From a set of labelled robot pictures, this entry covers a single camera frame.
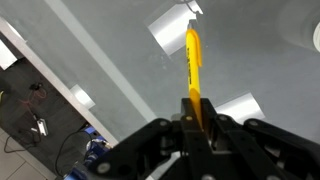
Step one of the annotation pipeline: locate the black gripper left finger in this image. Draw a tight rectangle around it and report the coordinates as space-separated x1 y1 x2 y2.
88 98 222 180

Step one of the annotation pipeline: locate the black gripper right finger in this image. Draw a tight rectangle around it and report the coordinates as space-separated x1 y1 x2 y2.
199 97 320 180

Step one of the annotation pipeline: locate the yellow pen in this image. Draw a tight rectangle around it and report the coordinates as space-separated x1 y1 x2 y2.
185 19 204 130

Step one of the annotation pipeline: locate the blue metallic object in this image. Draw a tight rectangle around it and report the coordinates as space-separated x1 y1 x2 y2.
64 124 113 180

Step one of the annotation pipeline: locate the small white device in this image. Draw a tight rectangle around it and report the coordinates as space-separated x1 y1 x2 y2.
35 117 50 138

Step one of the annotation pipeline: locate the black floor cable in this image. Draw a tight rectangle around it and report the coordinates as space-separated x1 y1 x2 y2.
54 129 94 178

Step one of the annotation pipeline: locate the red thin cable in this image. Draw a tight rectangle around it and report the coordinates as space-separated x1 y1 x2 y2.
19 85 48 112

